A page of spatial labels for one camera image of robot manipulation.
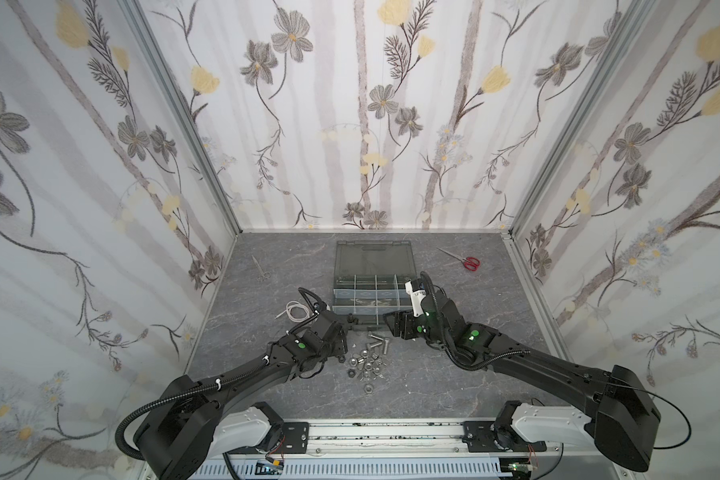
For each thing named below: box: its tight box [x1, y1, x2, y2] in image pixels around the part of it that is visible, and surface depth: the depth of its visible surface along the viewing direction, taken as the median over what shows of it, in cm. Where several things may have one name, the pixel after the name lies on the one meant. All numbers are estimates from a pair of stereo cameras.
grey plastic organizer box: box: [332, 240, 417, 325], surface depth 104 cm
